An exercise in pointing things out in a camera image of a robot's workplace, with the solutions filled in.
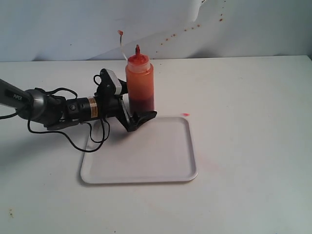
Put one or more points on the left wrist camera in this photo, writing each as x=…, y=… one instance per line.
x=107, y=83

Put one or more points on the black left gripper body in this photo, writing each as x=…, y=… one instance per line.
x=87, y=109

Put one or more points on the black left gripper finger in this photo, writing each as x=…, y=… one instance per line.
x=139, y=118
x=124, y=89

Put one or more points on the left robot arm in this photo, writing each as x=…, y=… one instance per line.
x=56, y=112

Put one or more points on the white rectangular tray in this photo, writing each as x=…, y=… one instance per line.
x=160, y=151

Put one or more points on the red sauce squeeze bottle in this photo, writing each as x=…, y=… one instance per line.
x=140, y=80

